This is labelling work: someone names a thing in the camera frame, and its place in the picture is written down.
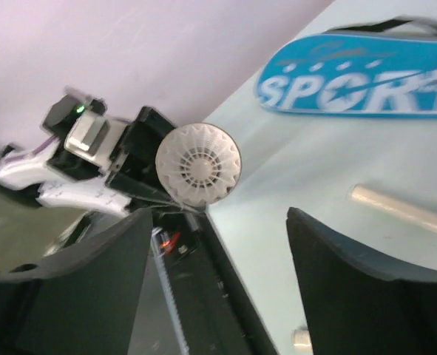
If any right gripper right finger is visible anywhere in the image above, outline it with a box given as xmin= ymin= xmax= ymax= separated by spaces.
xmin=286 ymin=207 xmax=437 ymax=354

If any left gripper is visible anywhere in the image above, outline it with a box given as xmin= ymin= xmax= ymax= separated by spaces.
xmin=105 ymin=106 xmax=206 ymax=214

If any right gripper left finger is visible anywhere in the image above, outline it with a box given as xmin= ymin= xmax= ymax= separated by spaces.
xmin=0 ymin=209 xmax=153 ymax=354

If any white shuttlecock tube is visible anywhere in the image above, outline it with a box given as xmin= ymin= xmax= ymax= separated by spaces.
xmin=155 ymin=123 xmax=242 ymax=208

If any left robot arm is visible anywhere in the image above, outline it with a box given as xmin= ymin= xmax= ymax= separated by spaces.
xmin=0 ymin=94 xmax=205 ymax=217

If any blue racket bag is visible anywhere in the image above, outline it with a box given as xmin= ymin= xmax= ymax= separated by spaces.
xmin=254 ymin=17 xmax=437 ymax=119

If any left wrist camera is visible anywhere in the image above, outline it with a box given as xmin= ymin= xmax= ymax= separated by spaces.
xmin=64 ymin=111 xmax=129 ymax=171

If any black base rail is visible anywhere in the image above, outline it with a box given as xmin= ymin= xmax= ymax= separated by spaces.
xmin=151 ymin=214 xmax=277 ymax=354

